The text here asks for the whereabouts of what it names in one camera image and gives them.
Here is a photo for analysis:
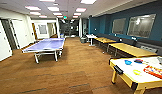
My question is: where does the grey trash bin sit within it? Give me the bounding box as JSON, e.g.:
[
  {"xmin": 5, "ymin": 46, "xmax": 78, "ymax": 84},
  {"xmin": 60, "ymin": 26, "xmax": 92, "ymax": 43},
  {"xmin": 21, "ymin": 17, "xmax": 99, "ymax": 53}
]
[{"xmin": 80, "ymin": 36, "xmax": 87, "ymax": 45}]

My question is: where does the small white table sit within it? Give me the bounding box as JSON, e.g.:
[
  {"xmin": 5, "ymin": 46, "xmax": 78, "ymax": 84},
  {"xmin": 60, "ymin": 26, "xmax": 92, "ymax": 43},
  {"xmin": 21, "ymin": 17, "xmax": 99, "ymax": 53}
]
[{"xmin": 86, "ymin": 34, "xmax": 98, "ymax": 47}]

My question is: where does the yellow wooden table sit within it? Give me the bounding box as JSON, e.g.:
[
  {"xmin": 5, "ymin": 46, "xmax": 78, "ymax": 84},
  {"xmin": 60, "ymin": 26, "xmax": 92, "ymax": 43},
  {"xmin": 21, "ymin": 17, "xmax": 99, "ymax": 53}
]
[
  {"xmin": 108, "ymin": 42, "xmax": 159, "ymax": 59},
  {"xmin": 94, "ymin": 37, "xmax": 117, "ymax": 53}
]

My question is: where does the blue ping pong table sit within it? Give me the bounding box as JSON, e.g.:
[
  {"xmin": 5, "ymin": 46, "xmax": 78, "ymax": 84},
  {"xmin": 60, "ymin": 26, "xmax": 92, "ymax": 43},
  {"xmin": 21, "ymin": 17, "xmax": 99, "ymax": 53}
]
[{"xmin": 21, "ymin": 37, "xmax": 66, "ymax": 64}]

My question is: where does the framed interior window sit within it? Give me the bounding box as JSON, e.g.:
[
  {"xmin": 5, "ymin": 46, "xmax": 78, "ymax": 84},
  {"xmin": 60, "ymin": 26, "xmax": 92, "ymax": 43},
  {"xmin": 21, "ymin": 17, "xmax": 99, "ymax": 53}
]
[
  {"xmin": 126, "ymin": 13, "xmax": 157, "ymax": 39},
  {"xmin": 111, "ymin": 17, "xmax": 127, "ymax": 35}
]

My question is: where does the yellow white air hockey table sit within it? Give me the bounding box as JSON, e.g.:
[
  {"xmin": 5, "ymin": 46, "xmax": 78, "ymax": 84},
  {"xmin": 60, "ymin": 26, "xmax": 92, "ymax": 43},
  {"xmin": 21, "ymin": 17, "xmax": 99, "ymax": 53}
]
[{"xmin": 108, "ymin": 55, "xmax": 162, "ymax": 94}]

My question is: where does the dark bowl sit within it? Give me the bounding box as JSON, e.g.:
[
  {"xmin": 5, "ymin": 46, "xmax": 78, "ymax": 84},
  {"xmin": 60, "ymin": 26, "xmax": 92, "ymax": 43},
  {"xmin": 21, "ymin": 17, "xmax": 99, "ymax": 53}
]
[{"xmin": 134, "ymin": 58, "xmax": 145, "ymax": 65}]

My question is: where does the yellow-green bowl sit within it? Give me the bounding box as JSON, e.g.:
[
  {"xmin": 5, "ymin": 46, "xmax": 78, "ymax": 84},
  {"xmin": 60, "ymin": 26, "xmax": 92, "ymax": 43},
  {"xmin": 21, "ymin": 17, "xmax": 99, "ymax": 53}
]
[{"xmin": 131, "ymin": 69, "xmax": 143, "ymax": 77}]

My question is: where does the framed glass wall panel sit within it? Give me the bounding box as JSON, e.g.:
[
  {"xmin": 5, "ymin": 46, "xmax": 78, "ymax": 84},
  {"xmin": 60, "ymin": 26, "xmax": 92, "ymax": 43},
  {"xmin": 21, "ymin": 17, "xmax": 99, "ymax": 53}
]
[{"xmin": 37, "ymin": 23, "xmax": 49, "ymax": 35}]

